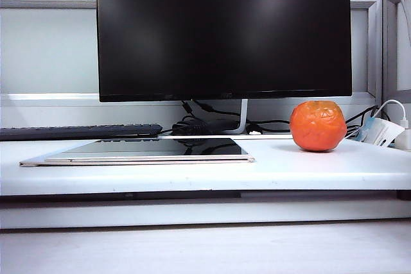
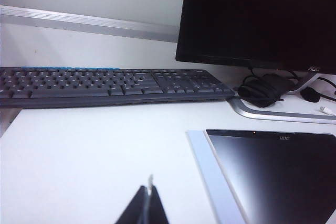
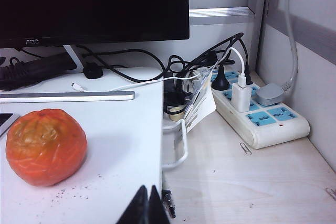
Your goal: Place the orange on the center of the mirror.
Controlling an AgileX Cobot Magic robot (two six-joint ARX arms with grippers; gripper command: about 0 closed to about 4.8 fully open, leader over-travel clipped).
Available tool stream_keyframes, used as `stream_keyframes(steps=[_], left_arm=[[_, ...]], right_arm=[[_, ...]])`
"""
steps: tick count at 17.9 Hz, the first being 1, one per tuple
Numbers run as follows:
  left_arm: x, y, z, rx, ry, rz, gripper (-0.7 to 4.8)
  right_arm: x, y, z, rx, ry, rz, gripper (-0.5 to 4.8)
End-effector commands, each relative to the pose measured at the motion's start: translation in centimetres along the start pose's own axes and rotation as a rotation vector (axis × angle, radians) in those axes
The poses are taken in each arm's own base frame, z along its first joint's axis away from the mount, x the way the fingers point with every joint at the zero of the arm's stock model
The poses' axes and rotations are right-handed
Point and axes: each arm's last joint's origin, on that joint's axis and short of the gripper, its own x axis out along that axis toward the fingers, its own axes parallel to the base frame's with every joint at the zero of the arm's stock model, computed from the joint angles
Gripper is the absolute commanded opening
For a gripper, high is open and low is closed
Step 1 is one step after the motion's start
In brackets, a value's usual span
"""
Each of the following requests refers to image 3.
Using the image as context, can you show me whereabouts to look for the black power plug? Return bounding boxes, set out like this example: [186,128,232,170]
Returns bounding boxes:
[211,65,232,91]

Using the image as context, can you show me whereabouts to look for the round black cable connector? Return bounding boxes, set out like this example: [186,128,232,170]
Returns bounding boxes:
[82,62,103,80]

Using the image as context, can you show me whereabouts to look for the white and blue power strip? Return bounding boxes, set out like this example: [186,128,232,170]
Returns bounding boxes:
[211,70,311,150]

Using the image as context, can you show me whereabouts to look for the black monitor cable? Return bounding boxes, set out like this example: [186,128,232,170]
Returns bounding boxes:
[78,45,171,83]

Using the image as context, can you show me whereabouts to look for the white monitor stand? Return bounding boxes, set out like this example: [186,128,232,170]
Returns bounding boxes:
[62,45,82,70]

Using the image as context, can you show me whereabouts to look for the white USB charger block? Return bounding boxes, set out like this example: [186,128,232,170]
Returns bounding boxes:
[231,82,254,113]

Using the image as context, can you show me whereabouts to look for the grey plug adapter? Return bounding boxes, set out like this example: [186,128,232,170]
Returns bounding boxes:
[256,83,286,107]

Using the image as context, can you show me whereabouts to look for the translucent white cable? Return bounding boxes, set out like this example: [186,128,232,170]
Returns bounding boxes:
[282,0,300,91]

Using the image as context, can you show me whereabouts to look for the grey partition post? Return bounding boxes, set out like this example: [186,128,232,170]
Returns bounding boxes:
[249,0,274,78]

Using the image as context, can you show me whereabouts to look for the orange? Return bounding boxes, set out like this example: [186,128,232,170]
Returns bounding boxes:
[5,108,88,187]

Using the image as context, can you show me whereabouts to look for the white desk riser platform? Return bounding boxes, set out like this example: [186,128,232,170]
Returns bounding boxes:
[0,66,165,224]

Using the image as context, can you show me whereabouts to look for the beige tape roll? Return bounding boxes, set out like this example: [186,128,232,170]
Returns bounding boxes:
[164,104,186,122]

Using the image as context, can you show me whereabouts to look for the silver paper clip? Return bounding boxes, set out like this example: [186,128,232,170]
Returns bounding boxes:
[324,187,336,200]
[239,142,253,156]

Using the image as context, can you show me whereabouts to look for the white USB cable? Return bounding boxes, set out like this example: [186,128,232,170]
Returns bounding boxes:
[70,47,249,93]

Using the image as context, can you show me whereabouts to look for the black AOC computer monitor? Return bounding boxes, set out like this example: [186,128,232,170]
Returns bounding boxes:
[0,0,190,49]

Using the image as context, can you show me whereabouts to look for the black cable bundle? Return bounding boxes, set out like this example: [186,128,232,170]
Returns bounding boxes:
[162,32,253,111]

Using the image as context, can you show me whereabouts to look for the white wire handle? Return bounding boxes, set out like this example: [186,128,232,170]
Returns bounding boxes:
[162,119,190,169]

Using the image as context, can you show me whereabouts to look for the small metal connector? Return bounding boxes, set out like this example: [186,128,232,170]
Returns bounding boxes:
[162,189,177,219]

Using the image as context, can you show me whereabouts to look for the printed paper tag in bag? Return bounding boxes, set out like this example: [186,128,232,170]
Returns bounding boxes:
[183,66,217,133]

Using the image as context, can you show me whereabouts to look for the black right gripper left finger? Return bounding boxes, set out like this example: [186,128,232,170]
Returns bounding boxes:
[115,184,149,224]

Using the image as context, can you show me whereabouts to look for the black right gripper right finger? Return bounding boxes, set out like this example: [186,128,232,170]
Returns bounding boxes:
[149,185,169,224]

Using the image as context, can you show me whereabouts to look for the slim white flat bar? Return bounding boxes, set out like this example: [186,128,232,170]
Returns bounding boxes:
[0,91,135,103]

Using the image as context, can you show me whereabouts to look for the aluminium partition rail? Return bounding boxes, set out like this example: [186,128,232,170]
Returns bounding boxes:
[188,6,256,25]

